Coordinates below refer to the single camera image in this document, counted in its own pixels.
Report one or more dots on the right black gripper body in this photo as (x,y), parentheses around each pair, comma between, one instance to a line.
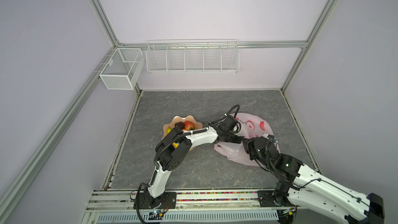
(251,146)

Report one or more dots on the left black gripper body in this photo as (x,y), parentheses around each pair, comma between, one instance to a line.
(232,138)

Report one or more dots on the pink fruit-print plastic bag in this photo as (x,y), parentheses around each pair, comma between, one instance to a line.
(252,126)

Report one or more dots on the tan scalloped fruit bowl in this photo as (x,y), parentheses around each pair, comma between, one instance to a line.
(198,125)

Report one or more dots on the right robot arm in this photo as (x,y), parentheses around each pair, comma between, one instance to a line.
(300,185)

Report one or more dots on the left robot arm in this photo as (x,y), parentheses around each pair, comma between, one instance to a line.
(173,149)

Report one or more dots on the red strawberry back left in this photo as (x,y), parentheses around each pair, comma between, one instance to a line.
(188,126)

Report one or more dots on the dark purple grape bunch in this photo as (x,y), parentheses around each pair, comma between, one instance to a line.
(180,125)

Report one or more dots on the small white mesh basket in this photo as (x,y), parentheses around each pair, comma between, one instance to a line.
(123,69)

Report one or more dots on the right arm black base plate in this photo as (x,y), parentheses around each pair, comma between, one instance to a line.
(268,198)

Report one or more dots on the long white wire basket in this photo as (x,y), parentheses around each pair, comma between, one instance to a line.
(193,56)

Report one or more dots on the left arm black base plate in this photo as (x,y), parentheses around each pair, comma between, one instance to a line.
(165,201)

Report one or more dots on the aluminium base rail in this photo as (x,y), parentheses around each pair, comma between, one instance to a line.
(216,206)

